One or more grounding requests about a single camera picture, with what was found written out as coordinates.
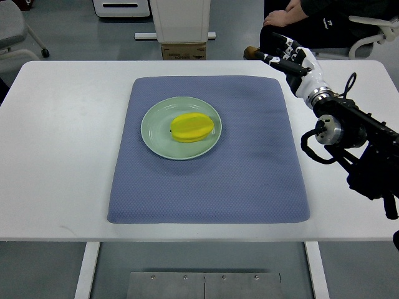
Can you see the cardboard box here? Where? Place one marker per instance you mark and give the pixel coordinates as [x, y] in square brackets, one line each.
[183, 51]

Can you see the white appliance with slot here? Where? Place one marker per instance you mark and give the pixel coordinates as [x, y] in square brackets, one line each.
[121, 8]

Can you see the seated person in black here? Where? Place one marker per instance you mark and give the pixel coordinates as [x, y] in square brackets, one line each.
[320, 24]

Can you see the grey office chair left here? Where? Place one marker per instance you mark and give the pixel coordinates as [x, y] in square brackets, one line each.
[14, 30]

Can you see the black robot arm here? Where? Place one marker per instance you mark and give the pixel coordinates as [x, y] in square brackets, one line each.
[365, 147]

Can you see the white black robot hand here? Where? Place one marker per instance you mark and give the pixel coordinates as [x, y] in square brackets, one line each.
[303, 72]

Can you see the white table leg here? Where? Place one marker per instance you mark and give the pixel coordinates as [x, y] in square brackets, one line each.
[316, 270]
[87, 270]

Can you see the white table right leg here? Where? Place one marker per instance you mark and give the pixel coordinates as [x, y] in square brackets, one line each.
[316, 270]

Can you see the white table left leg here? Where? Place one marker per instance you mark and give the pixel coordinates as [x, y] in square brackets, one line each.
[87, 270]

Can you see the white pedestal stand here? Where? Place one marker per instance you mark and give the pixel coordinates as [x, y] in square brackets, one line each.
[179, 22]

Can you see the blue textured mat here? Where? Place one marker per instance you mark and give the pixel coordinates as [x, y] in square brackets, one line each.
[251, 176]

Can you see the yellow starfruit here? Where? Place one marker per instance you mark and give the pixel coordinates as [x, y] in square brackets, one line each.
[191, 127]

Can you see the light green plate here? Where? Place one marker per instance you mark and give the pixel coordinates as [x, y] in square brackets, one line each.
[155, 128]

